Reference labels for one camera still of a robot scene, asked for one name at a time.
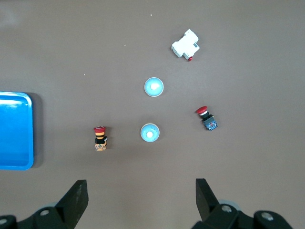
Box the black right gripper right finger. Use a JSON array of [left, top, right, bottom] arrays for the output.
[[192, 178, 295, 229]]

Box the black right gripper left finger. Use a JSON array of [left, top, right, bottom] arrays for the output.
[[0, 180, 89, 229]]

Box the light blue call bell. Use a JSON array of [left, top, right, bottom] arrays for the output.
[[143, 77, 164, 98], [140, 123, 160, 144]]

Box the blue plastic tray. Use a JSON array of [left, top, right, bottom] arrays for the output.
[[0, 91, 34, 171]]

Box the red emergency button orange base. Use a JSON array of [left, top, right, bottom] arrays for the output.
[[93, 125, 108, 152]]

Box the red mushroom button black base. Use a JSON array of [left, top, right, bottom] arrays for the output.
[[196, 105, 219, 132]]

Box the white circuit breaker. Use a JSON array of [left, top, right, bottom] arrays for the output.
[[171, 29, 201, 62]]

